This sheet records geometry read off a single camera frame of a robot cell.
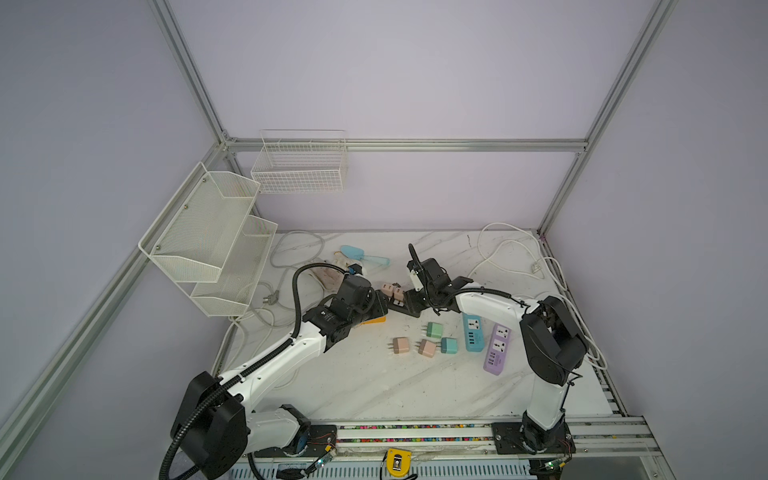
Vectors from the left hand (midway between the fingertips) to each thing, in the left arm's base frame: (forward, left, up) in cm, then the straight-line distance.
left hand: (382, 301), depth 81 cm
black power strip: (0, -9, -1) cm, 9 cm away
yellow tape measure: (-35, -6, -15) cm, 38 cm away
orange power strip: (-8, +1, +4) cm, 9 cm away
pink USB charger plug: (-7, -14, -15) cm, 21 cm away
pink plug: (+11, -2, -9) cm, 14 cm away
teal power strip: (-4, -28, -14) cm, 32 cm away
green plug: (-6, -20, -14) cm, 26 cm away
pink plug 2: (+9, -5, -10) cm, 14 cm away
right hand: (+8, -9, -9) cm, 15 cm away
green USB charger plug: (-2, -16, -14) cm, 21 cm away
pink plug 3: (-7, -6, -14) cm, 17 cm away
